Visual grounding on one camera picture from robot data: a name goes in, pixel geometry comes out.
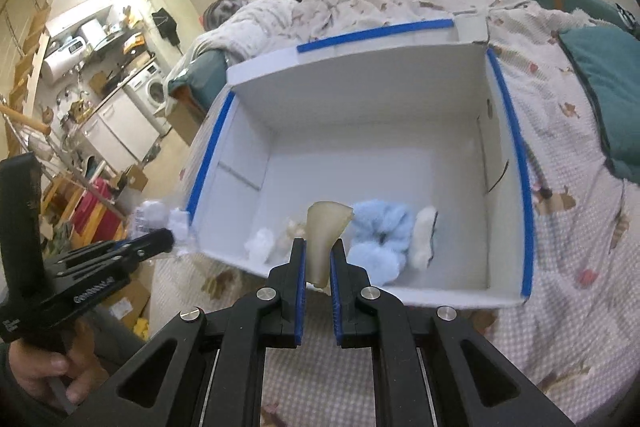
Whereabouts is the white fluffy soft item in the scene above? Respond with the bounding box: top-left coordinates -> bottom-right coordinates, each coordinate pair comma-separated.
244,228 -> 276,265

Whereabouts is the cream ruffled scrunchie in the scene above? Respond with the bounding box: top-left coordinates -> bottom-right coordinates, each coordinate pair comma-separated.
279,219 -> 306,253

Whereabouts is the light blue fluffy plush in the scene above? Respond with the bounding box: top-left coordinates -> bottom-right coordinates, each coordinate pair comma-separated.
347,199 -> 414,286

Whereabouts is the beige sponge piece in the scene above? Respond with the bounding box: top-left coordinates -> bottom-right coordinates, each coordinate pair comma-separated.
305,202 -> 354,288

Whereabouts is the person's left hand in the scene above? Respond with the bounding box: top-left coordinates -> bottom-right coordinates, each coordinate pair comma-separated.
9,320 -> 108,409

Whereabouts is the red bag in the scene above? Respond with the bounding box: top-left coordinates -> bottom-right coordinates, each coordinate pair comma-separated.
70,192 -> 125,249

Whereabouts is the cardboard box on floor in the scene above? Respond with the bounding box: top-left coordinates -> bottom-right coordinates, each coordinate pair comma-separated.
108,165 -> 149,195

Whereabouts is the white kitchen cabinet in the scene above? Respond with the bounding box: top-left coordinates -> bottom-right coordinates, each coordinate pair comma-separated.
79,90 -> 160,172

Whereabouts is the checkered dog print bedsheet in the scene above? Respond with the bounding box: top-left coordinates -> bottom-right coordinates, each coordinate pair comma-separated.
151,0 -> 639,421

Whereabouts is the blue white cardboard box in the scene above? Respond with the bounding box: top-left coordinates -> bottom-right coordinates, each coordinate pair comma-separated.
186,15 -> 535,308

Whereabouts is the white washing machine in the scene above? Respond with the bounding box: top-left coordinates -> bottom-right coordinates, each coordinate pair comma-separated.
124,61 -> 171,136

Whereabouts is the black hanging garment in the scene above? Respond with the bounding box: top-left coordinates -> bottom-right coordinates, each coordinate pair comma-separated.
152,8 -> 181,52

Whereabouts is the grey patterned pillow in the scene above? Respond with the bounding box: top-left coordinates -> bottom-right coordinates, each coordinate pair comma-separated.
202,0 -> 248,31

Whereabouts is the teal cushion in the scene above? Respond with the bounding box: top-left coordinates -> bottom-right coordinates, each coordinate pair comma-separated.
560,26 -> 639,183

